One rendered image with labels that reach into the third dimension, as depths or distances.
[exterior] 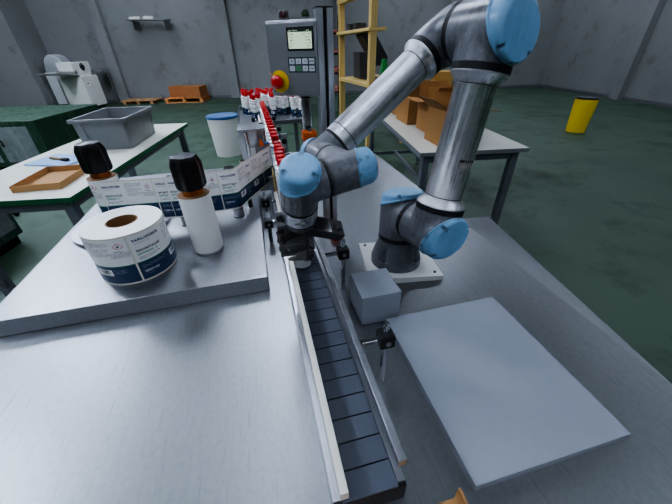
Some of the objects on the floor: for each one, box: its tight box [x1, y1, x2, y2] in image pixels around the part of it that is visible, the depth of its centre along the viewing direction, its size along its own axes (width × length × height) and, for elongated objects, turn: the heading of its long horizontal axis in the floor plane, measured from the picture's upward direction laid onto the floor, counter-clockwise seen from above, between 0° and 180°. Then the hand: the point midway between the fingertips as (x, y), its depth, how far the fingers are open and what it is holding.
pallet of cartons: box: [165, 85, 210, 104], centre depth 1044 cm, size 125×86×45 cm
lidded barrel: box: [206, 112, 242, 157], centre depth 489 cm, size 48×48×59 cm
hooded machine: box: [44, 54, 70, 105], centre depth 1003 cm, size 80×66×144 cm
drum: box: [565, 96, 600, 133], centre depth 564 cm, size 37×37×58 cm
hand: (307, 255), depth 84 cm, fingers closed, pressing on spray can
